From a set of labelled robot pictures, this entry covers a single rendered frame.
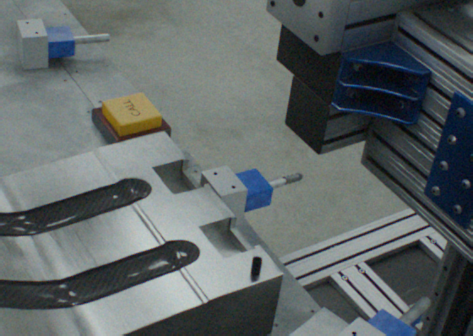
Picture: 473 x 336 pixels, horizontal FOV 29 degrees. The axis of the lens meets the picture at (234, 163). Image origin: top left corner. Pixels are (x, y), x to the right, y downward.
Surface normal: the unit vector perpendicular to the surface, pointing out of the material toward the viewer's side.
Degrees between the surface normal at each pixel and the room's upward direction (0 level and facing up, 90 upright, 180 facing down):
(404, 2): 90
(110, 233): 3
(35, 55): 90
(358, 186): 0
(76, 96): 0
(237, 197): 90
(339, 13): 90
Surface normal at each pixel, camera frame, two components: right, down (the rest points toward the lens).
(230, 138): 0.11, -0.79
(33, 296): 0.49, -0.77
